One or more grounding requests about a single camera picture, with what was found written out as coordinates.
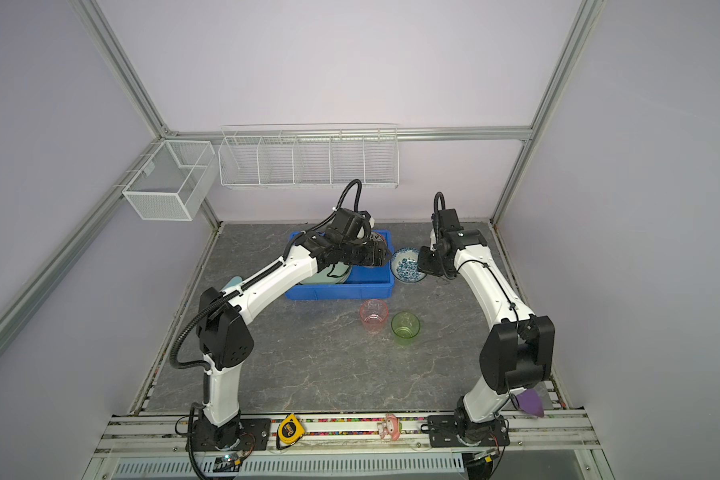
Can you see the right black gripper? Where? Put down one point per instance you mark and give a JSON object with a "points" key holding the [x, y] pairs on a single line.
{"points": [[425, 264]]}

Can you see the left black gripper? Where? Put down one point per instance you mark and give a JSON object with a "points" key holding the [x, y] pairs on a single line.
{"points": [[376, 257]]}

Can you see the dark rimmed bottom bowl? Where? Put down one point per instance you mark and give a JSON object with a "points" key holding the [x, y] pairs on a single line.
{"points": [[405, 266]]}

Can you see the light green flower plate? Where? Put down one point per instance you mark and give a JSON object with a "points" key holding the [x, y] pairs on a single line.
{"points": [[328, 277]]}

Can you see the pink transparent cup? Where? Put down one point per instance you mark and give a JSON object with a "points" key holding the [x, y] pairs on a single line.
{"points": [[374, 314]]}

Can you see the green transparent cup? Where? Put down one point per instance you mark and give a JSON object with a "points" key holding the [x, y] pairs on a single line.
{"points": [[405, 327]]}

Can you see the blue white patterned bowl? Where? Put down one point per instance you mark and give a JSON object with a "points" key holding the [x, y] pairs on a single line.
{"points": [[383, 240]]}

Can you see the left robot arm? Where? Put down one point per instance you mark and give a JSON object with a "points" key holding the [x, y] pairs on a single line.
{"points": [[218, 339]]}

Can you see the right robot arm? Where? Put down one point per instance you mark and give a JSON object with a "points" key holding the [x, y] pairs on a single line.
{"points": [[518, 351]]}

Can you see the blue plastic bin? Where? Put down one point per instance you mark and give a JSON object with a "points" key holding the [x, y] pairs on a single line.
{"points": [[363, 283]]}

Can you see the teal spatula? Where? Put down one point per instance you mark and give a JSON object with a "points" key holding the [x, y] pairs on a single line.
{"points": [[233, 282]]}

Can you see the purple pink spatula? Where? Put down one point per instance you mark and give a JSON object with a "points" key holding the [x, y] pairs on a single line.
{"points": [[529, 402]]}

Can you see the pink toy figure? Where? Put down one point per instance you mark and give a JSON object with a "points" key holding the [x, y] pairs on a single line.
{"points": [[389, 428]]}

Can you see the yellow tape measure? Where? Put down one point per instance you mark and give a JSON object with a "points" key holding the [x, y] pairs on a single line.
{"points": [[290, 430]]}

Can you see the white vent grille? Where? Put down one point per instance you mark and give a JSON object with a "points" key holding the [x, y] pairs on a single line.
{"points": [[299, 466]]}

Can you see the white mesh box basket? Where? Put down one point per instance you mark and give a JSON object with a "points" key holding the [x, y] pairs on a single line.
{"points": [[174, 181]]}

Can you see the white wire shelf basket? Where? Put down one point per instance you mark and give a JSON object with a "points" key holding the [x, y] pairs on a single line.
{"points": [[309, 155]]}

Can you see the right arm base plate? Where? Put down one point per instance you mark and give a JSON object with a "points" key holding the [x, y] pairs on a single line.
{"points": [[451, 431]]}

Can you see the aluminium front rail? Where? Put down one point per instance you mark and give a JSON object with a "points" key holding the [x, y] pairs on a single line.
{"points": [[164, 436]]}

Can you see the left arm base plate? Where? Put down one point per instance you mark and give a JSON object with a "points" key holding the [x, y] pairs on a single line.
{"points": [[246, 433]]}

